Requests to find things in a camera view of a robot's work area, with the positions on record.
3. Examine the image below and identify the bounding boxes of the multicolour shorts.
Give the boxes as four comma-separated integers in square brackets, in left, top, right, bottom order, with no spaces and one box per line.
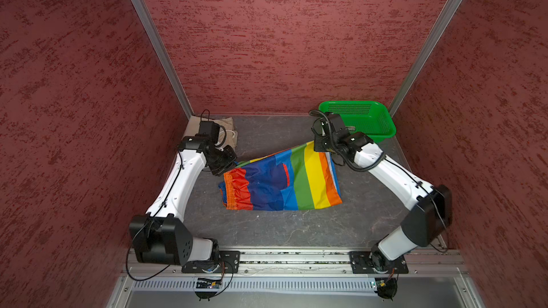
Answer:
[219,141,343,211]

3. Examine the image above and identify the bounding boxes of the right circuit board with wires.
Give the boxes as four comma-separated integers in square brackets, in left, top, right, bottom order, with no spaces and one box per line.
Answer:
[375,269,399,301]

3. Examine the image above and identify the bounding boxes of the aluminium corner post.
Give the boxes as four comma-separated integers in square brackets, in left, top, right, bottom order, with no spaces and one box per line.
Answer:
[388,0,463,117]
[131,0,194,118]

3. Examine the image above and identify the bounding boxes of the left aluminium corner post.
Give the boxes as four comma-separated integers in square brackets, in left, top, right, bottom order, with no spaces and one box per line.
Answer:
[131,0,194,118]

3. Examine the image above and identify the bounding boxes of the circuit board with wires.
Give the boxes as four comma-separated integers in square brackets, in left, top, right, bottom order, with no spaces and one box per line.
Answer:
[194,262,235,301]
[375,269,399,301]

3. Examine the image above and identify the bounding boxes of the beige shorts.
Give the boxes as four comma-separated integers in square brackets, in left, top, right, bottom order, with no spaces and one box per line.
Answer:
[184,116,238,149]

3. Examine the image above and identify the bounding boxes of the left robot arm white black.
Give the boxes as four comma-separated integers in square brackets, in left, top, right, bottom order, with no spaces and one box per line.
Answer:
[128,135,237,272]

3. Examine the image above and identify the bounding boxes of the green plastic basket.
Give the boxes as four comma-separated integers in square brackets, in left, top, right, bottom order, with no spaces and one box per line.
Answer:
[318,101,397,143]

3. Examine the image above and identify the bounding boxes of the left circuit board with wires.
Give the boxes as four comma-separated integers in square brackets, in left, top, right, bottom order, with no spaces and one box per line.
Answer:
[194,262,235,301]

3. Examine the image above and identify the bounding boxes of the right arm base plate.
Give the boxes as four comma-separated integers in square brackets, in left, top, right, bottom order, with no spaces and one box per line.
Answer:
[349,251,409,275]

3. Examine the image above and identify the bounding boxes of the right aluminium corner post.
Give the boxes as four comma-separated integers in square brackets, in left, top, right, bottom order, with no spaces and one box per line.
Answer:
[388,0,463,117]

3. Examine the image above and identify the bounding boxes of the slotted cable duct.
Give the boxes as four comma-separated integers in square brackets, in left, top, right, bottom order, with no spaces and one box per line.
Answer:
[132,277,377,295]

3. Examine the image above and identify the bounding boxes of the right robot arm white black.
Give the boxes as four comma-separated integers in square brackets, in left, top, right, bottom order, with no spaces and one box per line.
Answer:
[309,110,452,274]

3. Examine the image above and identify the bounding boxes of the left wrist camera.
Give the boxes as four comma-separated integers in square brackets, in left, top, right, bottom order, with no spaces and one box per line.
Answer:
[198,121,227,145]

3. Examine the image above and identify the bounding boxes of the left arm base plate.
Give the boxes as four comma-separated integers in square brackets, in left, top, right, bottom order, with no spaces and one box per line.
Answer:
[181,250,241,275]

